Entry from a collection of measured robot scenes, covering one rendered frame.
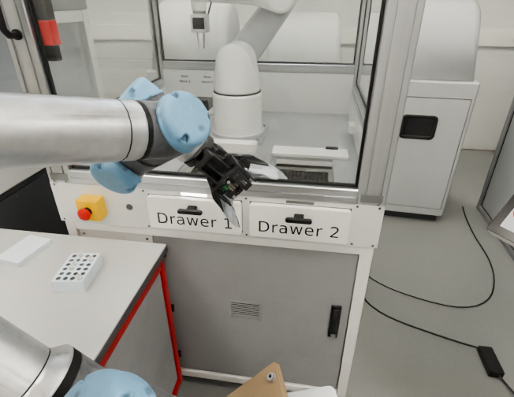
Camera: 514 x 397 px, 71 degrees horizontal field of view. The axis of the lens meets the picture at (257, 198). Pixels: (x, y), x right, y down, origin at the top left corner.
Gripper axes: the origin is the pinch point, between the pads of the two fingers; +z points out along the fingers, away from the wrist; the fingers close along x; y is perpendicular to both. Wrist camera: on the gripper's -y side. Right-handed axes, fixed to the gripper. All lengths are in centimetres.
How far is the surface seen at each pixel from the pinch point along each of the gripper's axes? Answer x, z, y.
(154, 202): -26.6, -6.5, -33.7
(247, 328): -44, 50, -27
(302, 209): 3.5, 20.3, -15.4
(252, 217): -8.6, 14.2, -21.5
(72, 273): -52, -14, -21
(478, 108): 184, 244, -233
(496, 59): 219, 211, -230
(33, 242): -64, -23, -43
